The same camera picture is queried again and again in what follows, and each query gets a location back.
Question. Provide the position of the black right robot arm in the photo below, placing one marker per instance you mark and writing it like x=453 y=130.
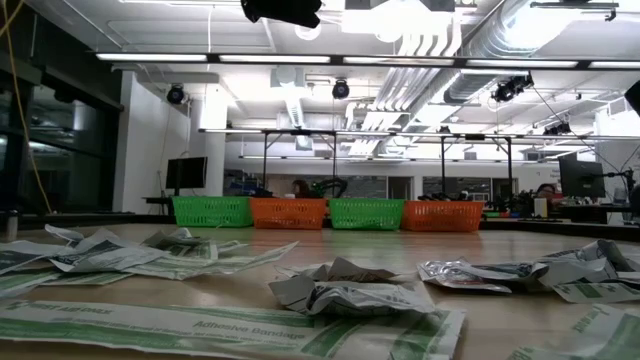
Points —
x=635 y=97

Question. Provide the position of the black background robot arm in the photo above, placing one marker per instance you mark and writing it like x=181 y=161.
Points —
x=445 y=196
x=522 y=200
x=330 y=186

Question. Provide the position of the round pendant lamp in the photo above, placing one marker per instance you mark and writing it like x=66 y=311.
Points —
x=307 y=35

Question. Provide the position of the long ceiling light strip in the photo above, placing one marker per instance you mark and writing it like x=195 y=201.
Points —
x=395 y=60
x=520 y=63
x=615 y=64
x=150 y=57
x=275 y=58

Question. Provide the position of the black ceiling spotlight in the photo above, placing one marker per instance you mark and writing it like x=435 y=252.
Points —
x=510 y=89
x=340 y=89
x=176 y=93
x=557 y=129

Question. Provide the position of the person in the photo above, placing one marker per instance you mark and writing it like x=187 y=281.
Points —
x=546 y=192
x=300 y=189

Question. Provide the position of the black monitor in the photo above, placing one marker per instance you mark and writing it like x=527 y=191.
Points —
x=186 y=172
x=582 y=177

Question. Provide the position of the orange plastic basket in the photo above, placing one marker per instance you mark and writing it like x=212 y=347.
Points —
x=442 y=216
x=288 y=214

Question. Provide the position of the green plastic basket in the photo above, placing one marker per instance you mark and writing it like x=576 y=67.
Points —
x=212 y=212
x=366 y=215

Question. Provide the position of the dark side desk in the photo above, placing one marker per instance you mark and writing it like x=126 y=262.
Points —
x=157 y=199

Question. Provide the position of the green striped bandage wrapper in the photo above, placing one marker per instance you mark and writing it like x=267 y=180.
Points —
x=590 y=335
x=200 y=330
x=595 y=291
x=197 y=250
x=210 y=265
x=50 y=282

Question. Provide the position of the grey cup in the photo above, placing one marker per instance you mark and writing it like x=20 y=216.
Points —
x=12 y=225

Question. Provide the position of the black background rig frame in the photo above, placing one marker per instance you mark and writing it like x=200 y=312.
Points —
x=475 y=136
x=300 y=132

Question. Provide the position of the silver ventilation duct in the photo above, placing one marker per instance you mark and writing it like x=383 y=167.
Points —
x=465 y=85

